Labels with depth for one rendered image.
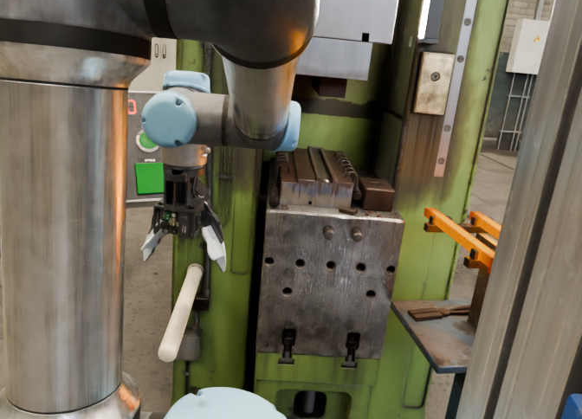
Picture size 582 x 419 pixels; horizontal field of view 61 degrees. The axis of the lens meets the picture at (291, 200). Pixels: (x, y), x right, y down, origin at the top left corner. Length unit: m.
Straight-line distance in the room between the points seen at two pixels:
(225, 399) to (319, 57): 1.00
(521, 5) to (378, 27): 7.17
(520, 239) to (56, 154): 0.28
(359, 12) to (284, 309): 0.83
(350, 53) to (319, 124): 0.55
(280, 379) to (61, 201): 1.30
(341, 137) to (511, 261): 1.66
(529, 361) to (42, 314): 0.31
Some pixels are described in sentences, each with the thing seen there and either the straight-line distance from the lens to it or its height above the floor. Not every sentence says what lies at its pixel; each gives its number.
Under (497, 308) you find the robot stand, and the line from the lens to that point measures 0.21.
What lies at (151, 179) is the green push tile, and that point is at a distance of 1.23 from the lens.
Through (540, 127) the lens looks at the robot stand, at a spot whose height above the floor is 1.33.
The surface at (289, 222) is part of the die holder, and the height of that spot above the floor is 0.89.
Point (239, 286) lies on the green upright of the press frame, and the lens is 1.65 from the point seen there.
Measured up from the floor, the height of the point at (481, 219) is 0.95.
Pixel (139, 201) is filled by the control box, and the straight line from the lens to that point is 1.22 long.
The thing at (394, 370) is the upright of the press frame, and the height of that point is 0.28.
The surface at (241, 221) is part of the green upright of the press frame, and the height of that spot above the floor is 0.80.
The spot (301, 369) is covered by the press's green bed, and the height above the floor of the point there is 0.42.
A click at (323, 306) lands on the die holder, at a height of 0.63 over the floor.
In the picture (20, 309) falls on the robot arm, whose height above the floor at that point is 1.16.
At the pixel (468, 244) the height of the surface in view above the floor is 0.94.
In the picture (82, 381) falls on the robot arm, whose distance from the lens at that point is 0.42.
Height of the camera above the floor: 1.35
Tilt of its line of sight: 18 degrees down
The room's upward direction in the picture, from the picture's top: 5 degrees clockwise
